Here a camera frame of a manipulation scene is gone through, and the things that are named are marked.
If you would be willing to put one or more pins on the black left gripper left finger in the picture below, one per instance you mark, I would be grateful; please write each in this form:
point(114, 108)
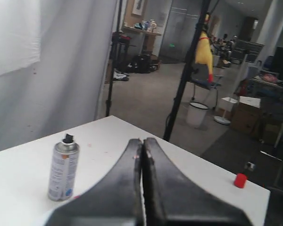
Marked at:
point(116, 200)

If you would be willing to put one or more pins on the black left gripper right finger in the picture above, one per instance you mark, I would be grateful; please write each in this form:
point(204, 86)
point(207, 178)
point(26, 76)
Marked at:
point(171, 199)

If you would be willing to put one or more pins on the small silver metal can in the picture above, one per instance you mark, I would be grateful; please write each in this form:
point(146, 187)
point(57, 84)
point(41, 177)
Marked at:
point(63, 169)

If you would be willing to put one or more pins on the red spray can cap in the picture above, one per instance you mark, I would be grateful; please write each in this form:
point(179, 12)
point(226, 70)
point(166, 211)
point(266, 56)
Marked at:
point(240, 180)

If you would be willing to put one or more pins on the black tripod pole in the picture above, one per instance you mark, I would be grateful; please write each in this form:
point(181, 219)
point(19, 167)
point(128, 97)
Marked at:
point(187, 70)

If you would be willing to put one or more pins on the white waste bin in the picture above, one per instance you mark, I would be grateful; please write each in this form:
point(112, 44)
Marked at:
point(196, 114)

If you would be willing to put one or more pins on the black backdrop stand pole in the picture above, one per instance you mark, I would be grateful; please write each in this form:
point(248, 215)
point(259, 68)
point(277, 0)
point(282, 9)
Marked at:
point(115, 38)

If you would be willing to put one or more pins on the cardboard box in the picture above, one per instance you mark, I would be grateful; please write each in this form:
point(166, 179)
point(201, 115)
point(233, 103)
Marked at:
point(246, 114)

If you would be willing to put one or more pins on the blue office chair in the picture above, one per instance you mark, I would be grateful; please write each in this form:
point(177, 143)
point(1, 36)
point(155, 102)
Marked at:
point(199, 78)

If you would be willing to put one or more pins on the yellow rubber chicken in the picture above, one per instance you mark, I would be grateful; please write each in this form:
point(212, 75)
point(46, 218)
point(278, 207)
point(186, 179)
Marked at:
point(204, 55)

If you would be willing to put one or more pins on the white backdrop cloth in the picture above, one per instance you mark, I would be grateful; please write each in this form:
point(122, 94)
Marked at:
point(62, 89)

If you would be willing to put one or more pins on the wooden shelf with items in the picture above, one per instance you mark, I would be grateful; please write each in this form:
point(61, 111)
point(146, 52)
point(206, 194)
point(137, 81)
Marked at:
point(143, 37)

